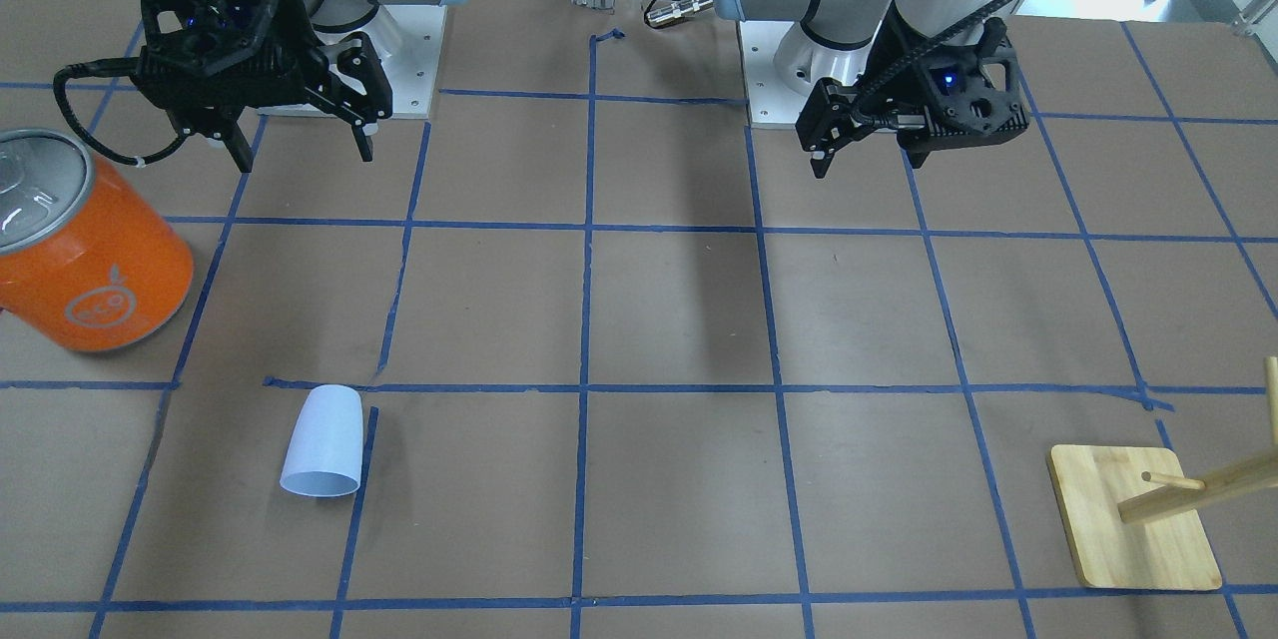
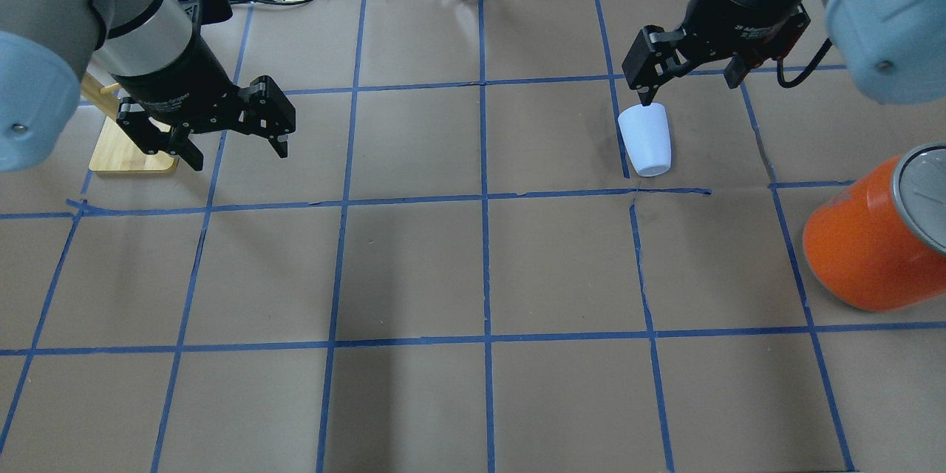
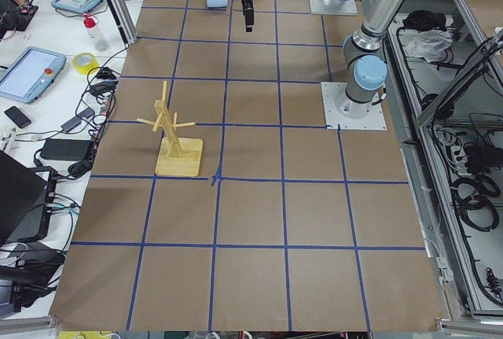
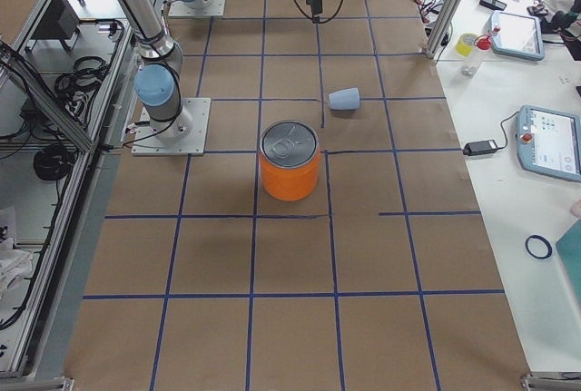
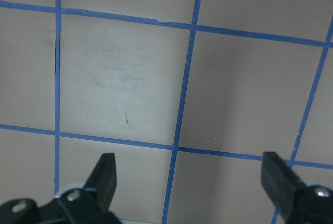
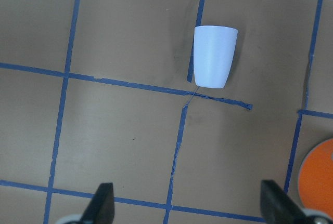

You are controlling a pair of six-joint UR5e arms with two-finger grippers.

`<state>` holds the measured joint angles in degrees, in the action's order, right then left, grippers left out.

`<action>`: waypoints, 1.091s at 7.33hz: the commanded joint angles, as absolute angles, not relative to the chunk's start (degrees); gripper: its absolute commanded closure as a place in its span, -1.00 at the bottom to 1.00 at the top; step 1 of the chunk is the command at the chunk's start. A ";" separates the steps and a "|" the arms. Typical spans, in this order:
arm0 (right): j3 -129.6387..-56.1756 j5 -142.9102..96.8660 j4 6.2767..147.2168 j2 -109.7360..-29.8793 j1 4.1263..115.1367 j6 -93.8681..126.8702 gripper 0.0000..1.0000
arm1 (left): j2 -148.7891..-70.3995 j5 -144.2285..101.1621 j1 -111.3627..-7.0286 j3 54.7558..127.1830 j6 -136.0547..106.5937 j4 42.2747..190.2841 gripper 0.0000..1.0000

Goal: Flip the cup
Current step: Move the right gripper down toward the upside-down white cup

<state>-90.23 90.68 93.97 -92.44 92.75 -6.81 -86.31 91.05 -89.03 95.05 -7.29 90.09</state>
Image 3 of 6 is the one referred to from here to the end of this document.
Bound black smartphone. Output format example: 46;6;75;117
4;106;31;128

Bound black laptop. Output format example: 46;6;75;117
1;152;57;245

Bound white crumpled cloth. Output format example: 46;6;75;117
404;29;453;63

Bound coiled black cables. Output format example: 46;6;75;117
450;175;502;234

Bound near teach pendant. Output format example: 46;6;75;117
1;46;67;103

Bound light blue plastic cup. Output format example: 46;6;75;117
206;0;228;10

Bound yellow tape roll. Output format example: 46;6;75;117
72;53;99;75

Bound wooden cup rack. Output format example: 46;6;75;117
136;81;204;177

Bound red cap squeeze bottle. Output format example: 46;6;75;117
83;15;108;51

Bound black power adapter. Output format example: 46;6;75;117
40;138;92;161

